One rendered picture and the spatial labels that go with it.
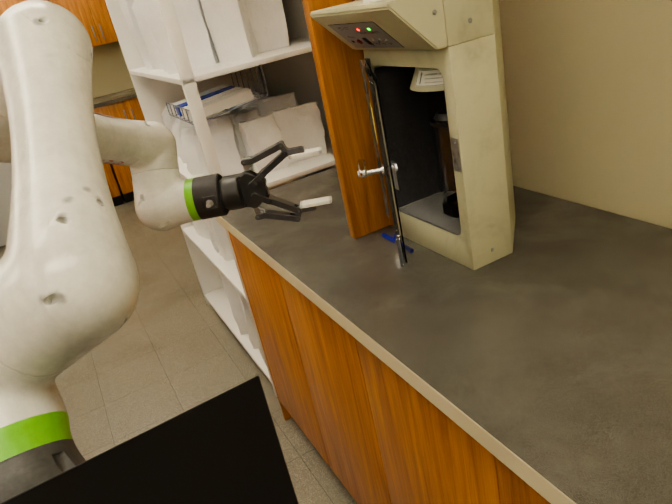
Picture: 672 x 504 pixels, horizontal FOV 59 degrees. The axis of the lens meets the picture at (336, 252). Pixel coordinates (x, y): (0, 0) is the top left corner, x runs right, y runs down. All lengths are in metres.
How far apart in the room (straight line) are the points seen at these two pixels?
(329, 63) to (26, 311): 1.01
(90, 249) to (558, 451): 0.64
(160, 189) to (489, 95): 0.70
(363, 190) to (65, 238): 1.03
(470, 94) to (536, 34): 0.45
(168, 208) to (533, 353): 0.77
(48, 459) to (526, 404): 0.64
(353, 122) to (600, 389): 0.86
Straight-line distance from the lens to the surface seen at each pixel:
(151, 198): 1.30
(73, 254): 0.61
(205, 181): 1.28
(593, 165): 1.59
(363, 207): 1.55
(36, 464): 0.69
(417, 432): 1.24
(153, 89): 3.23
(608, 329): 1.12
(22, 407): 0.70
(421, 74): 1.31
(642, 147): 1.49
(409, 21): 1.12
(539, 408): 0.95
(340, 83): 1.47
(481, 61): 1.22
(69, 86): 0.82
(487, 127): 1.25
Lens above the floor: 1.56
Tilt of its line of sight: 24 degrees down
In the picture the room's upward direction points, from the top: 12 degrees counter-clockwise
